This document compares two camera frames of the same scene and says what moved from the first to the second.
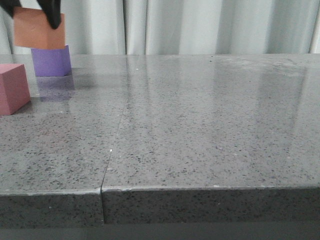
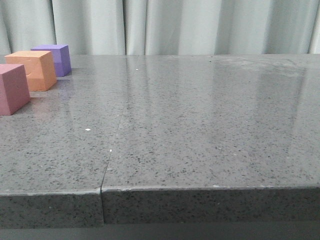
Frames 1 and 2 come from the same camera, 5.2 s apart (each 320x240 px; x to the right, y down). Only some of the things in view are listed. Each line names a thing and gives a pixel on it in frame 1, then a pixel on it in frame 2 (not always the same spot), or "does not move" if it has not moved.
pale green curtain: (181, 27) does not move
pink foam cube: (14, 94) does not move
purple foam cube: (52, 62) does not move
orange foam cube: (32, 28) to (39, 68)
